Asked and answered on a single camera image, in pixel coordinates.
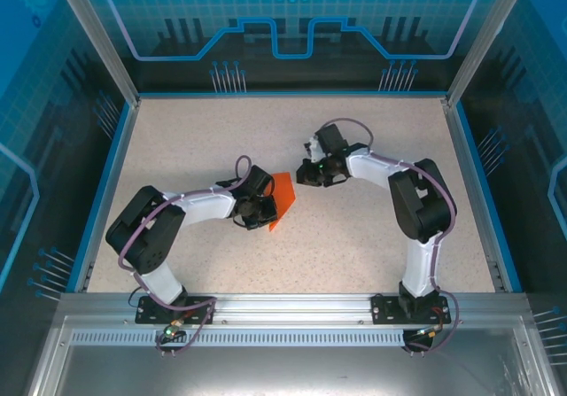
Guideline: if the long blue trim strip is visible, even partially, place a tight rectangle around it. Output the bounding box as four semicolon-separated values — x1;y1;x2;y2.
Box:
135;89;449;101

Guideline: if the aluminium base beam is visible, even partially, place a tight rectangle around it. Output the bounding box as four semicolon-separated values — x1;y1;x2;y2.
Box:
59;292;531;326

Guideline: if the blue side trim strip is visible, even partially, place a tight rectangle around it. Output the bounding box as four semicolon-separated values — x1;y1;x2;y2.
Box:
454;99;524;294
65;101;134;294

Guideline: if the blue circuit print side panel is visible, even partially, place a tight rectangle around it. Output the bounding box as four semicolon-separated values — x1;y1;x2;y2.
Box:
458;0;567;396
0;0;132;396

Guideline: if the slotted aluminium cable duct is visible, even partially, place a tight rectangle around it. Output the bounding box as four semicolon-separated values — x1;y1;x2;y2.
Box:
69;330;408;348

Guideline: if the aluminium side rail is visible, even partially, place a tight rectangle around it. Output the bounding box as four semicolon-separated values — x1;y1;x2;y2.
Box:
442;96;509;294
73;97;142;294

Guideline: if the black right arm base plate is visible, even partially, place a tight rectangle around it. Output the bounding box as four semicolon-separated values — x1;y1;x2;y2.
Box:
370;292;449;326

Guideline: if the brass cable connector green light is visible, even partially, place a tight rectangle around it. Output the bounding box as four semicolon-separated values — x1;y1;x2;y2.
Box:
162;318;186;340
414;322;447;340

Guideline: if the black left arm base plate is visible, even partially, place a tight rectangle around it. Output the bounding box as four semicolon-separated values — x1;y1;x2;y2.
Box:
135;294;217;326

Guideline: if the metal tray frame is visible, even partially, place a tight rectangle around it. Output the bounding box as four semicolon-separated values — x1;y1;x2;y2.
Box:
26;315;557;396

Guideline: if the aluminium frame post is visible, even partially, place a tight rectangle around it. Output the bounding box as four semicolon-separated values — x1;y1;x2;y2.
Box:
444;0;536;108
48;0;143;109

